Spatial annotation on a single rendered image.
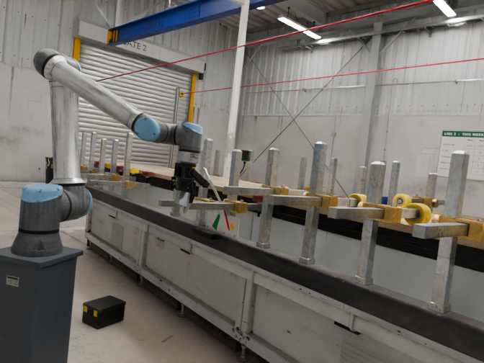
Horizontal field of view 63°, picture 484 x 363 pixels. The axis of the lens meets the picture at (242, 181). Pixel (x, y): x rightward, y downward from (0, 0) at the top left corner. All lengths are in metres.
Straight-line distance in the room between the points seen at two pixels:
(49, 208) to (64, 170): 0.23
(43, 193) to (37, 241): 0.19
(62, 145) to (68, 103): 0.19
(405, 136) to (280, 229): 7.40
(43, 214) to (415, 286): 1.42
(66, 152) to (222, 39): 10.53
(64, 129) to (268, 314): 1.31
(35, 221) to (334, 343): 1.32
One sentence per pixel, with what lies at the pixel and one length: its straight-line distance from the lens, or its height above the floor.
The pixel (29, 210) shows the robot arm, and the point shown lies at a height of 0.78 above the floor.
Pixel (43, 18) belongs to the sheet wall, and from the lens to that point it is 9.67.
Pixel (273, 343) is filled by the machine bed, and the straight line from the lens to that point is 2.12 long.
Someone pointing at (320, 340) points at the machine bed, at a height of 0.32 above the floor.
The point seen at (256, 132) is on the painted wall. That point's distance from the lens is 11.59.
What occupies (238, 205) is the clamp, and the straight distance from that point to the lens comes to 1.82.
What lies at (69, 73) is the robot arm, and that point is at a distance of 1.77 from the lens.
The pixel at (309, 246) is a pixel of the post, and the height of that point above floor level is 0.77.
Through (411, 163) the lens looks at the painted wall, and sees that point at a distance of 9.05.
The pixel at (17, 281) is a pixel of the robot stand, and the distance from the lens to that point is 1.78.
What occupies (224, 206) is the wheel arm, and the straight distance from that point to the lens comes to 1.80.
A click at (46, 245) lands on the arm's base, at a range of 1.76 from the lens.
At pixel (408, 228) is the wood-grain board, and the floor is 0.89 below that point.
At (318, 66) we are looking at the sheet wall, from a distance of 10.70.
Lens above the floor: 1.06
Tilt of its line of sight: 3 degrees down
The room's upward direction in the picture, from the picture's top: 6 degrees clockwise
